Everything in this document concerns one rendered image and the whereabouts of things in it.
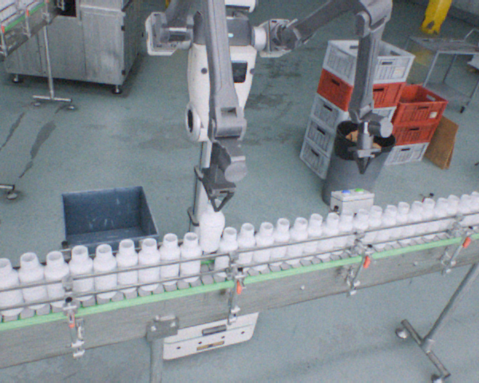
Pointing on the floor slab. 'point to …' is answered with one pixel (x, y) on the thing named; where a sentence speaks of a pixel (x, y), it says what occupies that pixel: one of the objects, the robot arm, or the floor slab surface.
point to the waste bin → (337, 177)
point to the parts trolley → (449, 65)
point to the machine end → (85, 43)
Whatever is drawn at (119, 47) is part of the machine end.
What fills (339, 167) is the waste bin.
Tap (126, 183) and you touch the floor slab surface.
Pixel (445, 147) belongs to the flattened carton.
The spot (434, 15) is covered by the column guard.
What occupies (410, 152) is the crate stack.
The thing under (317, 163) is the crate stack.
